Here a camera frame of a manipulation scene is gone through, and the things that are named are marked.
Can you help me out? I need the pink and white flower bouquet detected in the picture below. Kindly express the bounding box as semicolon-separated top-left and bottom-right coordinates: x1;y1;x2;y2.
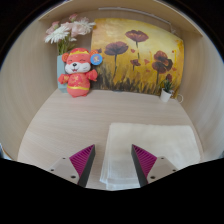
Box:
44;13;97;56

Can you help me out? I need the white cable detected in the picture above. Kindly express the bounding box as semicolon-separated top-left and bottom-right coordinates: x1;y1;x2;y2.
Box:
173;93;185;104

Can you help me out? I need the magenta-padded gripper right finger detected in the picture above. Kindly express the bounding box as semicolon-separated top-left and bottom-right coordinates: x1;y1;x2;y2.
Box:
130;144;179;188

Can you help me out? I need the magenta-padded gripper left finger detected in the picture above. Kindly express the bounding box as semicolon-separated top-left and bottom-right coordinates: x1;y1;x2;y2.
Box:
46;144;96;188

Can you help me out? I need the light blue vase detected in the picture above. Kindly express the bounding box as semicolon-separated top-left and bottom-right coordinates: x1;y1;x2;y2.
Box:
56;54;69;94

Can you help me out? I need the white light bar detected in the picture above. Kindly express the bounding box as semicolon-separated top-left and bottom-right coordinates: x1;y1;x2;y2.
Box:
98;7;175;28

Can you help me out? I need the white towel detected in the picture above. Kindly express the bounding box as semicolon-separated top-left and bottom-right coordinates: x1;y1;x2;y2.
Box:
99;122;202;192

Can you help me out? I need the small potted plant white pot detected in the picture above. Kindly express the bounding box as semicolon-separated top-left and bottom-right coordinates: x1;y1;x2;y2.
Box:
159;73;175;103

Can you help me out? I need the yellow poppy flower painting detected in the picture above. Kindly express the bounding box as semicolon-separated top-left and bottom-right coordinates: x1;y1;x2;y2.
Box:
90;17;185;98

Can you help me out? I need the red plush toy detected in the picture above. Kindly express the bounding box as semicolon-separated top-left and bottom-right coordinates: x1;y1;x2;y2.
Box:
57;47;104;99

